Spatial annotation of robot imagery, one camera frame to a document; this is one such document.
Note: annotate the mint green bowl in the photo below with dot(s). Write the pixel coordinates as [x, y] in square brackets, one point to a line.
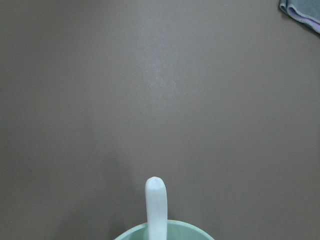
[176, 230]

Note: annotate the grey folded cloth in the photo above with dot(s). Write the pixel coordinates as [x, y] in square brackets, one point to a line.
[306, 12]

